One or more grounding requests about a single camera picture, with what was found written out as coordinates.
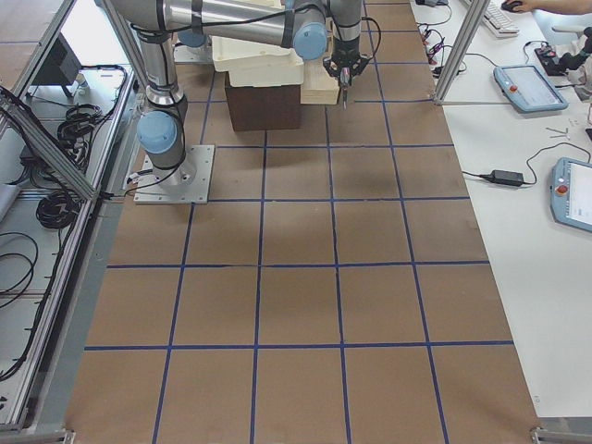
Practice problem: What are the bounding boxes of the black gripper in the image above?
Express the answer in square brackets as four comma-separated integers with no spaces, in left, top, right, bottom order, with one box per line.
[323,37,370,109]

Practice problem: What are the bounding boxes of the wooden drawer with white handle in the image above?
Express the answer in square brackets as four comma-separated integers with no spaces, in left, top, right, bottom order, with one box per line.
[301,59,339,105]

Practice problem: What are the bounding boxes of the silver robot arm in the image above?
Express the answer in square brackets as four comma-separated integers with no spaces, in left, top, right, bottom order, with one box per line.
[113,1,370,189]

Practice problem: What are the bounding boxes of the dark brown drawer cabinet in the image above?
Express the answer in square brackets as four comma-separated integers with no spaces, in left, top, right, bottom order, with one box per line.
[224,74,302,131]

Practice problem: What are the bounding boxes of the person's hand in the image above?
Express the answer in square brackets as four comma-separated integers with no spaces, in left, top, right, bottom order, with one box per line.
[518,0,549,13]

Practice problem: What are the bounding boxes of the cream plastic tray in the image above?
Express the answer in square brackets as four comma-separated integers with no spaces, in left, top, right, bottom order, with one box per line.
[212,36,303,72]

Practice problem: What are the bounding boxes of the cream plastic box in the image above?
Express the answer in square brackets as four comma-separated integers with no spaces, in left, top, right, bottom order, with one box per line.
[228,61,304,87]

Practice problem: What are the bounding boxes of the white keyboard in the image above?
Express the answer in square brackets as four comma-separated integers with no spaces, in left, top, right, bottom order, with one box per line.
[482,1,520,39]

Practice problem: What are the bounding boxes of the blue teach pendant far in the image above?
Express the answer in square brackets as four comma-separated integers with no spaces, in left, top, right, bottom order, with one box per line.
[493,65,569,113]

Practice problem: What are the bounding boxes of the blue teach pendant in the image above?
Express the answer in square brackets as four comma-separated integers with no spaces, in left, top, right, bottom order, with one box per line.
[493,65,569,113]
[550,157,591,232]

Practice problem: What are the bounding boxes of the black computer mouse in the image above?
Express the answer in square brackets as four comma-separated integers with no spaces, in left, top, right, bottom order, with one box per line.
[500,0,523,13]

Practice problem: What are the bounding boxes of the black power adapter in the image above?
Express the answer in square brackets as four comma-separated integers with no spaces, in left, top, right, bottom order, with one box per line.
[478,169,525,187]

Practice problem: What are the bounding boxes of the blue teach pendant near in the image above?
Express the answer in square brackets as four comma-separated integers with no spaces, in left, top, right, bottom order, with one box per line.
[550,157,591,232]

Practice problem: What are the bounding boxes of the aluminium frame post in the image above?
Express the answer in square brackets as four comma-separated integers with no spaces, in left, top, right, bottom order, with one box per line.
[433,0,488,105]

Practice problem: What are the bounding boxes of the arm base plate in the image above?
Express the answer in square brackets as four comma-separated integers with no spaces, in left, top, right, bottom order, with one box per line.
[133,144,215,204]

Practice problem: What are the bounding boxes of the coiled black cables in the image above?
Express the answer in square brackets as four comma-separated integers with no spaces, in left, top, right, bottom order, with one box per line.
[56,104,103,148]

